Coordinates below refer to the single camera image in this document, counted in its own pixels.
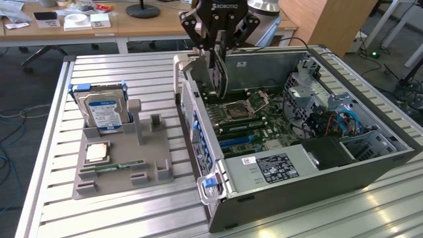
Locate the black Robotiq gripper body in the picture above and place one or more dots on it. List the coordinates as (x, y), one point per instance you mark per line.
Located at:
(221, 15)

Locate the black low-profile graphics card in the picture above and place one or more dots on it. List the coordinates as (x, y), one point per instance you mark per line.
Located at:
(220, 74)

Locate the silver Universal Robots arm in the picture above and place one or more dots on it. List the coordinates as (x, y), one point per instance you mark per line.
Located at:
(264, 29)

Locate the black round lamp base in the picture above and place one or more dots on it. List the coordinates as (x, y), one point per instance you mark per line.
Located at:
(141, 12)

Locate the wooden cabinet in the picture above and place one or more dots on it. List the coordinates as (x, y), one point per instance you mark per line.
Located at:
(336, 24)

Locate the small red item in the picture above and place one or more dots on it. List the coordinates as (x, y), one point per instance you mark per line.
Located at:
(103, 8)

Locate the plain white box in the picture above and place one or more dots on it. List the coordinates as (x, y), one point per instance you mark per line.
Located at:
(99, 21)

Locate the metal socket cover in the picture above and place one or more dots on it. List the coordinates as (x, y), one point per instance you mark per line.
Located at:
(264, 98)

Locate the silver perforated drive cage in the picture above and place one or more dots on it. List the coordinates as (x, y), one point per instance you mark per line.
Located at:
(303, 96)

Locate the CPU socket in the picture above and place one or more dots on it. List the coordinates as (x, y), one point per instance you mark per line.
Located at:
(237, 111)

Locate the dark bagged object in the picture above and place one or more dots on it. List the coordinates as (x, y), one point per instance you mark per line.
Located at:
(85, 7)

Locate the white floor box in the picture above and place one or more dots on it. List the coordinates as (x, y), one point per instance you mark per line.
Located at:
(360, 42)

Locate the white box with tape roll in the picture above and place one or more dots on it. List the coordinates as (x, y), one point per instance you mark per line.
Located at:
(77, 23)

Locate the device with green light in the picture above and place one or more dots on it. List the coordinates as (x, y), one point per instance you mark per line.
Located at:
(374, 54)

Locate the green motherboard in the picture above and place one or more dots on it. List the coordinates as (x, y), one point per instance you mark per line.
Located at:
(280, 130)

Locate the hard disk with blue caddy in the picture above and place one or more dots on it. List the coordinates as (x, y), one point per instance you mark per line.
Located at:
(101, 111)

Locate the white box with black top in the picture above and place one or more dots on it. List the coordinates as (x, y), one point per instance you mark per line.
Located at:
(47, 19)

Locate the grey cup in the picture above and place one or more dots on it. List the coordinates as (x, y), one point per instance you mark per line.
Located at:
(48, 3)

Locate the blue expansion slot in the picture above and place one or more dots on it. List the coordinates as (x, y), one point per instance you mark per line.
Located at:
(236, 141)

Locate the black office chair base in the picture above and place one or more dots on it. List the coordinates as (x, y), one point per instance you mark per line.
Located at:
(43, 53)

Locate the silver chipset heatsink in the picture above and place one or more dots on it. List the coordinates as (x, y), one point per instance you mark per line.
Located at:
(273, 144)

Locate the black tripod stand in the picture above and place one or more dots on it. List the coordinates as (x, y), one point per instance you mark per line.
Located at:
(407, 81)

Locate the grey plastic parts rack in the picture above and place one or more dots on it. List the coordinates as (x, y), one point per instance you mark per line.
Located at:
(132, 151)

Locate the red and white card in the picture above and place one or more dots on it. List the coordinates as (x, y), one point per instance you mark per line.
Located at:
(16, 25)

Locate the clear plastic bag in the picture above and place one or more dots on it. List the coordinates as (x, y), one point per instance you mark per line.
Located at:
(13, 11)

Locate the grey power supply unit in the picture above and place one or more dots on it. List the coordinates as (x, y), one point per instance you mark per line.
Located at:
(273, 166)

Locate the silver CPU chip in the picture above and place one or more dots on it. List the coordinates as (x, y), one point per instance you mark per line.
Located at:
(95, 152)

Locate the silver disk bay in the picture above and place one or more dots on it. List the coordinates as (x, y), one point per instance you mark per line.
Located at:
(370, 146)

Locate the green RAM stick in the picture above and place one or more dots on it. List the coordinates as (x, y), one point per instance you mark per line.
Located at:
(108, 167)

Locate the blue case latch tab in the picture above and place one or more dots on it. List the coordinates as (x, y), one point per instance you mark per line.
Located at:
(209, 184)

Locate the open grey PC case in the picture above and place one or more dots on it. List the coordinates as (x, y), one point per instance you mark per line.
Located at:
(297, 188)

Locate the silver hinged bracket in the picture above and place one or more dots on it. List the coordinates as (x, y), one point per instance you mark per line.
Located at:
(342, 101)

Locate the white table frame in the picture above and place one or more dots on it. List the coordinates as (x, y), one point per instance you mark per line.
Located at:
(416, 56)

